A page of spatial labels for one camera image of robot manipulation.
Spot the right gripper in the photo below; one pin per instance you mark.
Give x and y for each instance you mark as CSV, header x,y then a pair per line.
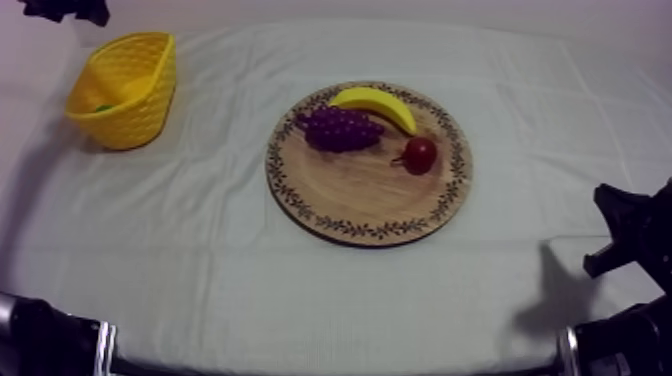
x,y
659,236

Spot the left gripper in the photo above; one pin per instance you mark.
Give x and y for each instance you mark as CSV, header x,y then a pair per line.
x,y
89,9

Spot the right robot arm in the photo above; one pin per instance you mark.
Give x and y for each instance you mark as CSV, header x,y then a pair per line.
x,y
624,346

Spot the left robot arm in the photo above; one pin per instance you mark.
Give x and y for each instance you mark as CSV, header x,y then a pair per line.
x,y
47,341

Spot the yellow plastic basket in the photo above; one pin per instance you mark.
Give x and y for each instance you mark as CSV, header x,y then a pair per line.
x,y
128,89

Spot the green toy pear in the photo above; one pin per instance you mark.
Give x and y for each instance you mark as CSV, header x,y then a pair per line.
x,y
103,108

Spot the round wooden board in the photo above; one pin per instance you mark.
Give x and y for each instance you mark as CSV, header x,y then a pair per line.
x,y
362,199

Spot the small red fruit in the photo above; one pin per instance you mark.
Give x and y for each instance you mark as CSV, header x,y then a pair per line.
x,y
420,155

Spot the yellow toy banana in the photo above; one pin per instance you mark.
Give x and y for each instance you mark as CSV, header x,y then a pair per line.
x,y
380,104

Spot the purple toy grapes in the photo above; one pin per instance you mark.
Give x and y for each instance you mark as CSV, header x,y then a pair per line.
x,y
341,130

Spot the silver metal bar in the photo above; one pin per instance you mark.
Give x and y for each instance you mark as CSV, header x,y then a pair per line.
x,y
105,349

